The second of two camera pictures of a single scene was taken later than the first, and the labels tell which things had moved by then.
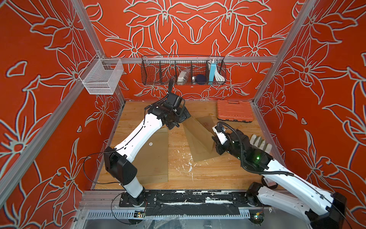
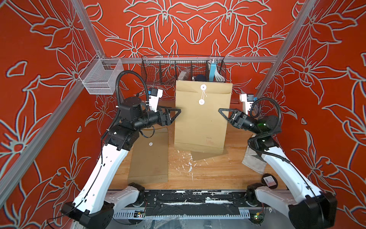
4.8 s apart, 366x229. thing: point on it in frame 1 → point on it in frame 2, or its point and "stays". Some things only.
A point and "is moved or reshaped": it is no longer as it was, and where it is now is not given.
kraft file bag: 199,132 is moved or reshaped
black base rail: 187,202 stays
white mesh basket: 102,76 stays
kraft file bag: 152,160 stays
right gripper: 218,147 → 237,119
